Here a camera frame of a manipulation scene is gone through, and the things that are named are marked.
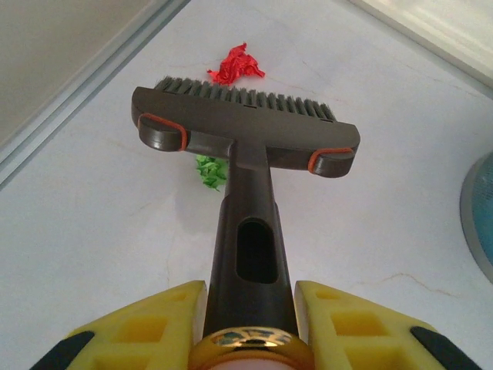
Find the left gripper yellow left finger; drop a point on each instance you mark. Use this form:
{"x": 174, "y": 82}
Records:
{"x": 135, "y": 327}

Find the green crumpled paper scrap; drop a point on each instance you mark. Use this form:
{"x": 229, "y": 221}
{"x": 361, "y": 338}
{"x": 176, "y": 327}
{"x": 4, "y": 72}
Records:
{"x": 210, "y": 173}

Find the red crumpled paper scrap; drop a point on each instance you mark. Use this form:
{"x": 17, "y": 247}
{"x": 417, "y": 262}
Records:
{"x": 235, "y": 65}

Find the grey mesh wastebasket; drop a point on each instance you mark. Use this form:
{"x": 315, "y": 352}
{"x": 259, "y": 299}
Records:
{"x": 481, "y": 200}

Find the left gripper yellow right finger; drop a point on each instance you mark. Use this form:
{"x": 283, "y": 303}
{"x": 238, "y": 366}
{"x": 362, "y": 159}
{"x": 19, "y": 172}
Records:
{"x": 366, "y": 331}

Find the aluminium table edge rail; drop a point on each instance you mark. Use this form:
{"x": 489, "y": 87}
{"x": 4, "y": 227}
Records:
{"x": 77, "y": 96}

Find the dark brown hand brush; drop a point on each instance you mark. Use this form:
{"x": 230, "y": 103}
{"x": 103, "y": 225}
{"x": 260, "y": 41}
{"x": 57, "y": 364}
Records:
{"x": 250, "y": 127}

